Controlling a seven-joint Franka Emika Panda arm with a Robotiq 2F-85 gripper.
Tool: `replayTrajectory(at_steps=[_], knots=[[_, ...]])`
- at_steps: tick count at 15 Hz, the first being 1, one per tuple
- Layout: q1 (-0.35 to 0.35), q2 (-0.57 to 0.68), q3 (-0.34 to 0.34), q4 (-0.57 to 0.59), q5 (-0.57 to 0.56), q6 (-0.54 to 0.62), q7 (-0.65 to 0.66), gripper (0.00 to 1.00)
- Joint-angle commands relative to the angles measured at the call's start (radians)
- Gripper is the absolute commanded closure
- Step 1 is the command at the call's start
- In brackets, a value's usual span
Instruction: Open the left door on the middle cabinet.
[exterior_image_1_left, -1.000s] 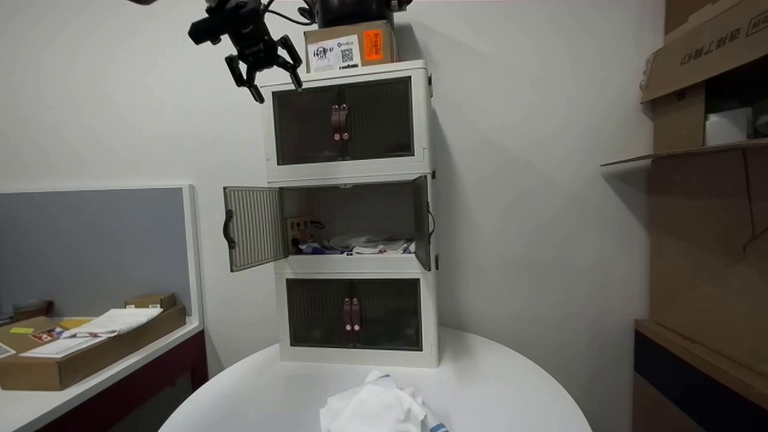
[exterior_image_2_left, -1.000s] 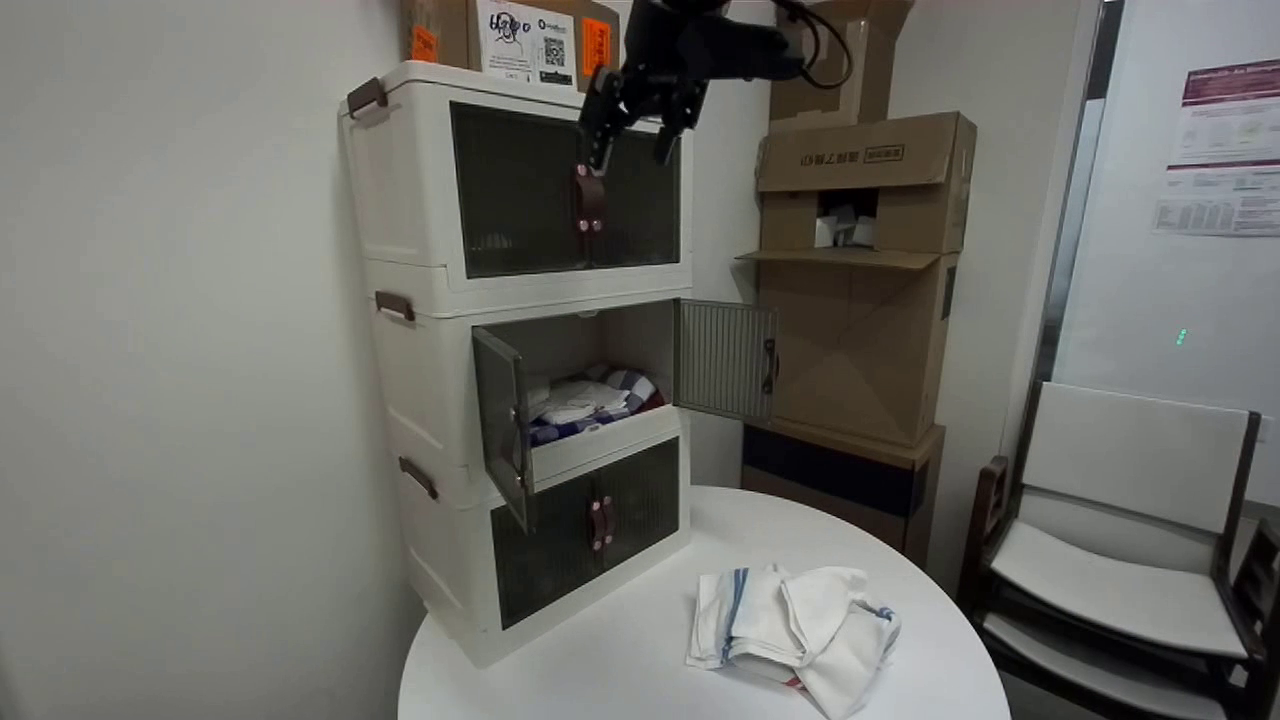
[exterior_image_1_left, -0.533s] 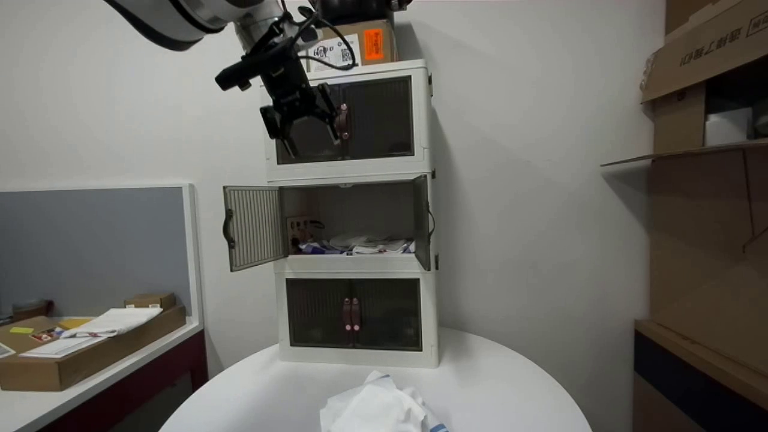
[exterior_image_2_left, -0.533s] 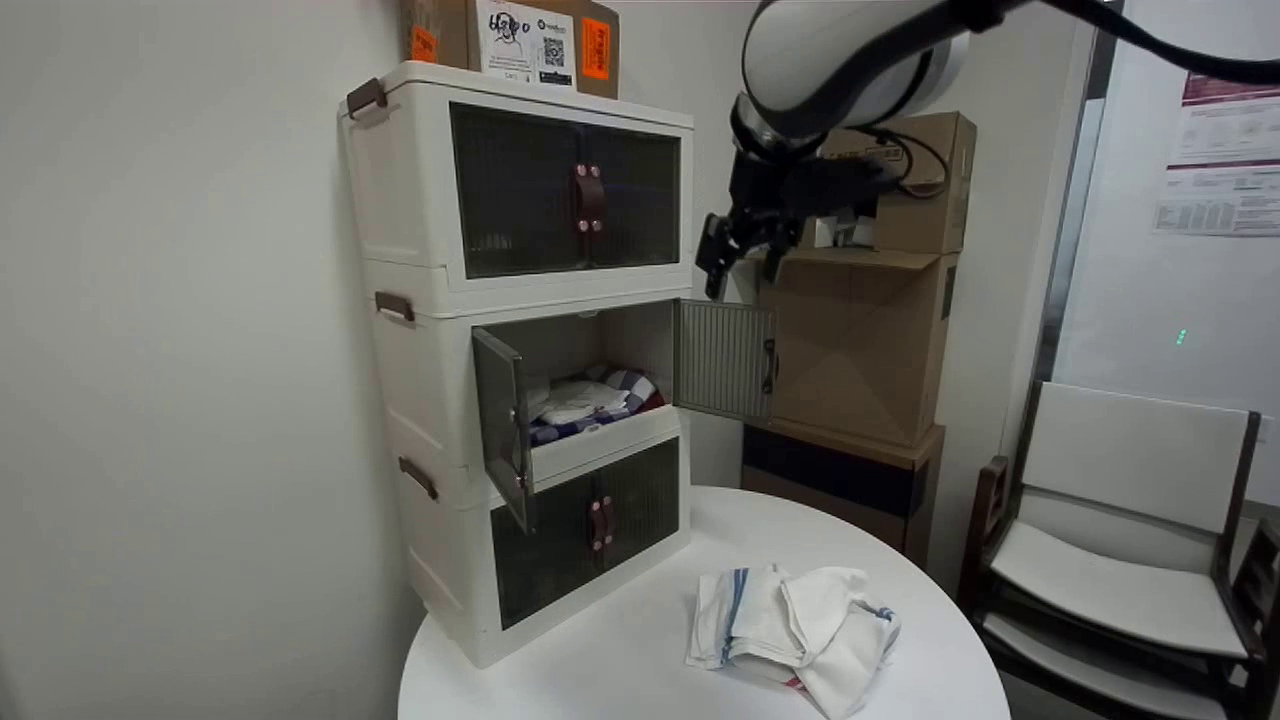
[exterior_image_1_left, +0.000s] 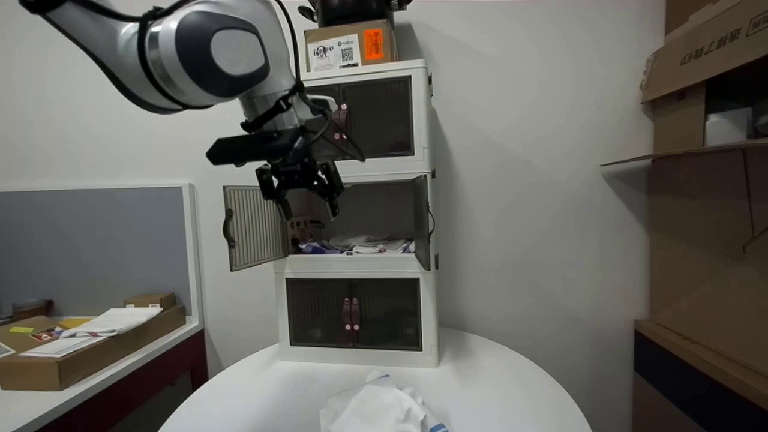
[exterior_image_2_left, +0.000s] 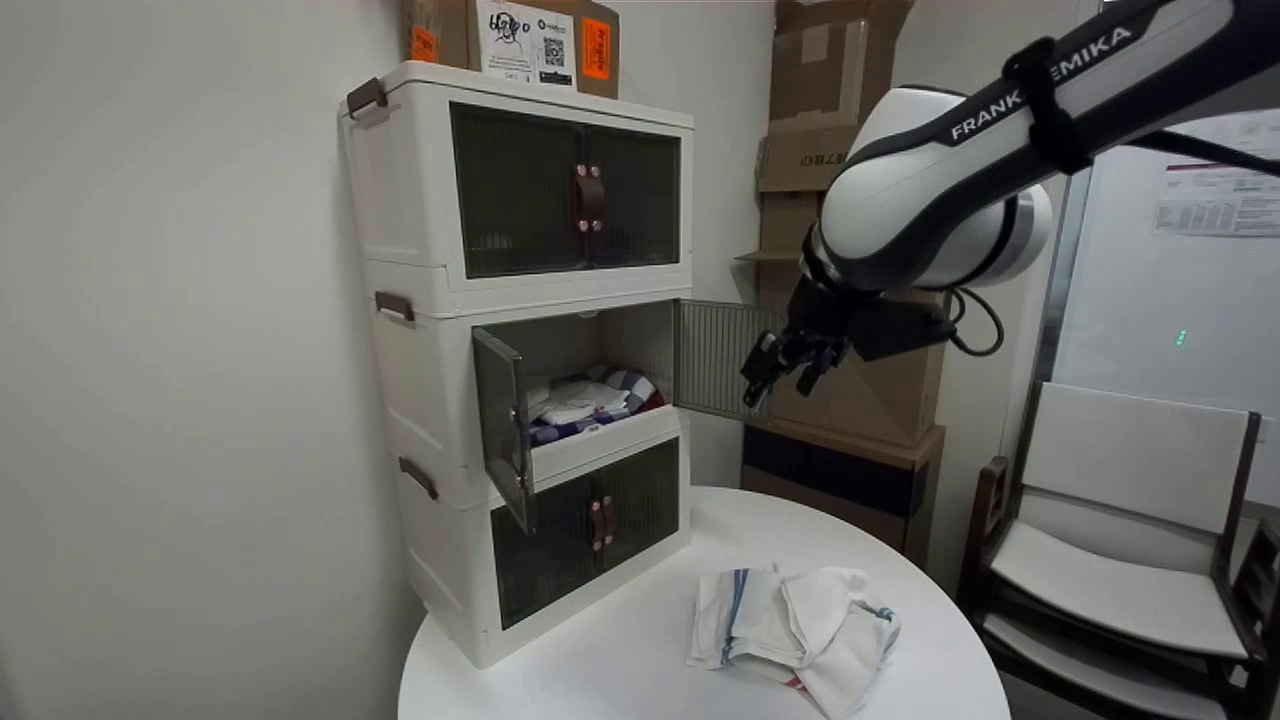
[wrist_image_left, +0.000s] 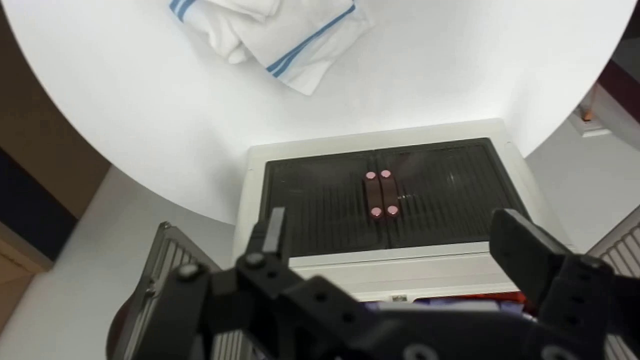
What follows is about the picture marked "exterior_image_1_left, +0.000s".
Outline white papers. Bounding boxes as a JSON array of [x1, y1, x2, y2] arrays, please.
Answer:
[[22, 305, 166, 360]]

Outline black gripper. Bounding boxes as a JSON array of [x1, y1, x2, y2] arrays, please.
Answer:
[[254, 150, 349, 224]]

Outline cardboard box with dark band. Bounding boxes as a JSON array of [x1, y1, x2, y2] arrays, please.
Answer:
[[629, 317, 768, 432]]

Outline packets inside cabinet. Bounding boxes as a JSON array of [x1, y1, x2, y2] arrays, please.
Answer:
[[291, 233, 419, 260]]

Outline white desk with red front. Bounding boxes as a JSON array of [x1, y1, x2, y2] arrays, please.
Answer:
[[0, 317, 211, 432]]

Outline small cardboard box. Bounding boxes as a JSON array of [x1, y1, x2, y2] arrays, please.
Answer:
[[123, 291, 181, 313]]

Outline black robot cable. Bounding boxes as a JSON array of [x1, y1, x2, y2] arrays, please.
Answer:
[[271, 0, 310, 81]]

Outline white cloth with blue stripe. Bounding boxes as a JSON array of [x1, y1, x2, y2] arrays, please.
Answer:
[[316, 368, 451, 432]]

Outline blue partition panel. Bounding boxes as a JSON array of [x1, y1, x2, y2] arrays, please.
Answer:
[[0, 182, 199, 325]]

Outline plain tall cardboard box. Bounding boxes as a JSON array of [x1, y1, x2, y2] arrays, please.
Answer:
[[663, 0, 768, 36]]

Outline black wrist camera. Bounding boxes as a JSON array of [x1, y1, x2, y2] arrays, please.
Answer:
[[205, 131, 311, 168]]

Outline dark translucent cabinet door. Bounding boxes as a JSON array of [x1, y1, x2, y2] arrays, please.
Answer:
[[349, 276, 425, 354], [283, 276, 356, 354], [411, 173, 439, 275], [221, 182, 293, 275], [344, 75, 417, 162], [304, 79, 351, 163]]

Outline white stackable storage cabinet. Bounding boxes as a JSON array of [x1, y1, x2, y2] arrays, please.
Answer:
[[277, 263, 441, 371], [279, 171, 439, 282], [297, 57, 434, 186]]

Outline cardboard box with orange stickers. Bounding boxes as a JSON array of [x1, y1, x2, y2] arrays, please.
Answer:
[[302, 18, 400, 78]]

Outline flat cardboard tray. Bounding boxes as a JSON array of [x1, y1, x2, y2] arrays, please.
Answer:
[[0, 297, 189, 393]]

